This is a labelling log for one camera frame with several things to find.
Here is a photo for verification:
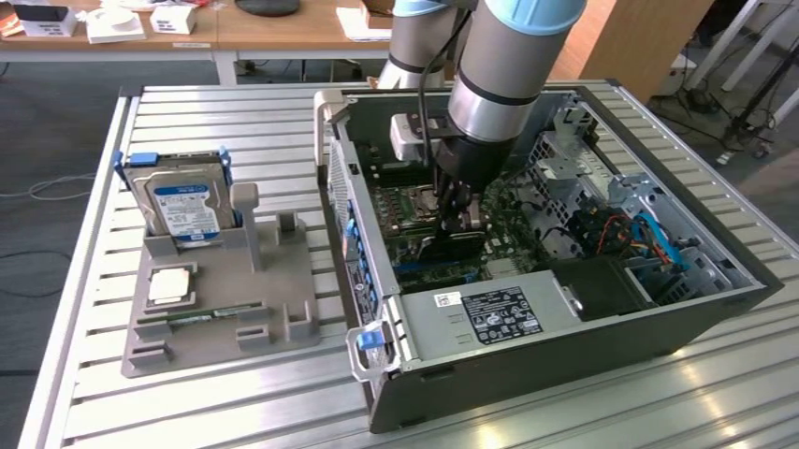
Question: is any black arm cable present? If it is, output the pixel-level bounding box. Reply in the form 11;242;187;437
416;8;474;168

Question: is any green motherboard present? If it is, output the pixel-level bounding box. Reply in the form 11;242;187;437
367;158;556;291

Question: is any wooden cabinet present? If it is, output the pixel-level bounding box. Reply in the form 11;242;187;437
547;0;717;102

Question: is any white labelled cardboard box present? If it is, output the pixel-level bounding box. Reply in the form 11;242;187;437
148;5;203;36

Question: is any white paper stack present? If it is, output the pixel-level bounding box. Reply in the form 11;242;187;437
335;7;396;43

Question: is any black stand with casters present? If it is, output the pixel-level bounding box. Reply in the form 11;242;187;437
714;46;789;165

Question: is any graphics card black fan shroud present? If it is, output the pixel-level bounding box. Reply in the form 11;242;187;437
416;229;487;266

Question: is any red book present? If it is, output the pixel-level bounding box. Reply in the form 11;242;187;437
0;11;27;38

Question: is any grey parts rack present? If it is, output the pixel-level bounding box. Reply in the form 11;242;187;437
120;182;322;380

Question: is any white floor cable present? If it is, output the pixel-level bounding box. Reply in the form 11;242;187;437
0;171;99;200

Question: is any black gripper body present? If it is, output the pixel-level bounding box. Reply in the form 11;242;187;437
434;134;518;194

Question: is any white box with black lid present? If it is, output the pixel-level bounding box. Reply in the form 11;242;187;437
11;3;80;38

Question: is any hard disk in blue caddy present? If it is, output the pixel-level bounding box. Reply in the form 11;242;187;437
111;145;234;244

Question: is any white frame table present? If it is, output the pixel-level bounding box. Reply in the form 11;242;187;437
684;0;799;123

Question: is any open black PC case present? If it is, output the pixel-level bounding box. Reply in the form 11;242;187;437
314;83;787;435

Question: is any coloured power wire bundle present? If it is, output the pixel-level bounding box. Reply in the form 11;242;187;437
592;213;656;258

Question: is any dark round flat object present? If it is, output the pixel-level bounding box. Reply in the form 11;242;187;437
235;0;303;18

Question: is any blue flat data wire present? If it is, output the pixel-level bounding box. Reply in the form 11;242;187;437
630;212;688;275

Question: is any CPU socket with metal frame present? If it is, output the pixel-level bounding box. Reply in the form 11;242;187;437
403;184;442;221

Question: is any blue expansion slot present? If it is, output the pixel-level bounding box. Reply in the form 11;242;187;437
394;260;482;277

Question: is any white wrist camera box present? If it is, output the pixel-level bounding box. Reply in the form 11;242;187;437
388;113;462;161

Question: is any small white device box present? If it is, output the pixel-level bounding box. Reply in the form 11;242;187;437
664;53;699;97

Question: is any wooden desk white frame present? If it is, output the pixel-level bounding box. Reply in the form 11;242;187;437
215;0;567;88
0;0;220;65

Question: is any silver CPU chip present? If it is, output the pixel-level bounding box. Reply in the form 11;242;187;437
147;269;191;306

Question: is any grey power supply unit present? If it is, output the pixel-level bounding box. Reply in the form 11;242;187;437
399;269;586;361

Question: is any white round roll on box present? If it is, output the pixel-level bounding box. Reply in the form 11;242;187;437
84;7;148;46

